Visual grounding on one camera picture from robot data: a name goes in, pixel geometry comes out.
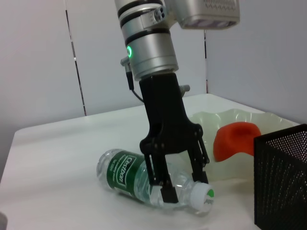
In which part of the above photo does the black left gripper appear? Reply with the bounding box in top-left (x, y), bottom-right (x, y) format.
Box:
top-left (138, 72), bottom-right (211, 204)

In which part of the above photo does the black mesh pen holder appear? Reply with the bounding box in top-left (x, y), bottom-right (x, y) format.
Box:
top-left (252, 123), bottom-right (307, 228)

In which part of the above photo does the dark left gripper cable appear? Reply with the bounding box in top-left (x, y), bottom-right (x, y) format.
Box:
top-left (119, 56), bottom-right (147, 104)

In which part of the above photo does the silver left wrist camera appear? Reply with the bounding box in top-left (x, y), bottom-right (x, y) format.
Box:
top-left (165, 0), bottom-right (241, 30)

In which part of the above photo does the translucent green fruit plate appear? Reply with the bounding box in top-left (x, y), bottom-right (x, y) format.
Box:
top-left (184, 108), bottom-right (301, 183)

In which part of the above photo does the clear green-label water bottle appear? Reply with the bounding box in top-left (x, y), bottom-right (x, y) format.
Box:
top-left (95, 148), bottom-right (215, 216)

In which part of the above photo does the orange fruit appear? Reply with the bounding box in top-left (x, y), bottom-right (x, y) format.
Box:
top-left (213, 121), bottom-right (262, 162)

